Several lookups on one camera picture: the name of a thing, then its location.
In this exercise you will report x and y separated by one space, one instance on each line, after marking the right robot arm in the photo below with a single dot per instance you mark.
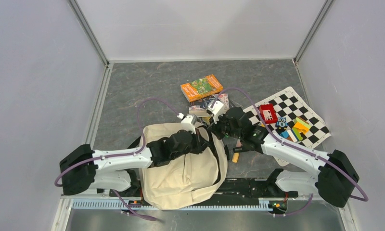
330 175

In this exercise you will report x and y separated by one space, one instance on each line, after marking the blue owl figure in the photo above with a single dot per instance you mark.
281 123

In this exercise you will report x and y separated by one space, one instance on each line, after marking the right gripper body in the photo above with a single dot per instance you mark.
222 127

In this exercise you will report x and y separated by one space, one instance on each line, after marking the colourful toy block pile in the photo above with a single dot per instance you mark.
297 132

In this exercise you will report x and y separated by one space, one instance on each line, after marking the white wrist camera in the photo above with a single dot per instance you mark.
188 122
216 108

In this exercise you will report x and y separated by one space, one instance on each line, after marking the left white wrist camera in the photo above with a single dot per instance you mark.
188 122

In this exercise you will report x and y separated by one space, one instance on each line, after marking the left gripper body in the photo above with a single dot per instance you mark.
195 147

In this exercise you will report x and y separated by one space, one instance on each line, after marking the beige canvas backpack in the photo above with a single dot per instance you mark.
189 179

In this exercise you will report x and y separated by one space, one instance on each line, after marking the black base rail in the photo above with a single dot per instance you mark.
234 193

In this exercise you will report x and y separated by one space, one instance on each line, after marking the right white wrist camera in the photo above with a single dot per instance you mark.
216 108

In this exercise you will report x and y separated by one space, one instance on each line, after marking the red toy block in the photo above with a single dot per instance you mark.
268 113

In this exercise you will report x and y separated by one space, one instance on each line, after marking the orange green book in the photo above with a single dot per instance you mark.
201 88

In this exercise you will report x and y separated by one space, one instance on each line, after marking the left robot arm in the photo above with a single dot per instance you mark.
85 168

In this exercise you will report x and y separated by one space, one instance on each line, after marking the purple highlighter pen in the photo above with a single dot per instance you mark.
238 149

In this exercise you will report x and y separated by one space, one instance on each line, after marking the orange highlighter pen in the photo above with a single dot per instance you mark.
235 157

